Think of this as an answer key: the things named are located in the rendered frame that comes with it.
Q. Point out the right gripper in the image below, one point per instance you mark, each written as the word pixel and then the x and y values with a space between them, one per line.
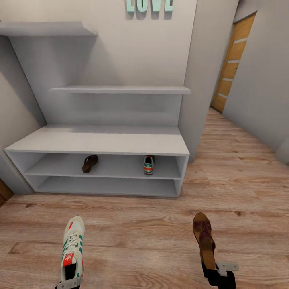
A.
pixel 215 279

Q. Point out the sandal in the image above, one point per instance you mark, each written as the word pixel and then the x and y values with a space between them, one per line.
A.
pixel 202 231
pixel 89 162

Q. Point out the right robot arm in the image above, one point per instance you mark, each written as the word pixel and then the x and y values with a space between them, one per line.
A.
pixel 223 277

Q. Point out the gym shoe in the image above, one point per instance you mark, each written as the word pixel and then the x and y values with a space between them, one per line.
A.
pixel 72 264
pixel 149 163

